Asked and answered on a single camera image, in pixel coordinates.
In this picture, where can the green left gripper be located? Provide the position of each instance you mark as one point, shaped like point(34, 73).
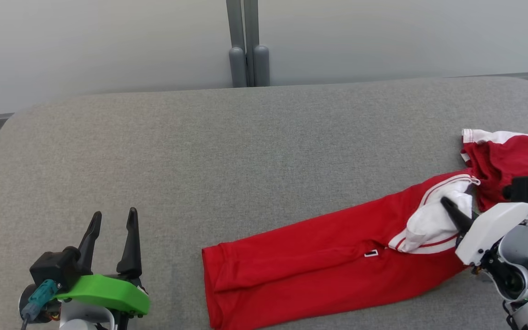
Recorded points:
point(108, 293)

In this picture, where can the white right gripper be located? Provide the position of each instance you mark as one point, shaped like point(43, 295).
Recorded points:
point(493, 229)

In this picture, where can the red shorts with white trim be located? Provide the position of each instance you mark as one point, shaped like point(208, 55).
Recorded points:
point(507, 160)

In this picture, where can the red Bulls basketball jersey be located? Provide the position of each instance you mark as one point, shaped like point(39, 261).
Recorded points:
point(314, 266)

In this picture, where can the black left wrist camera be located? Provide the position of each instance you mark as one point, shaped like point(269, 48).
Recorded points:
point(53, 268)

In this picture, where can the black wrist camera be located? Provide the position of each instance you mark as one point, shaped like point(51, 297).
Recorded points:
point(53, 268)
point(525, 190)

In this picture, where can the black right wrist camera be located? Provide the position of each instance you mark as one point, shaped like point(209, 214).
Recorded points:
point(525, 190)

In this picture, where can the teal left camera connector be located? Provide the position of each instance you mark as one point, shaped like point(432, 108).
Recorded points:
point(39, 298)

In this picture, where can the grey metal partition post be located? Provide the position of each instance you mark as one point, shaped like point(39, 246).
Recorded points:
point(259, 59)
point(235, 46)

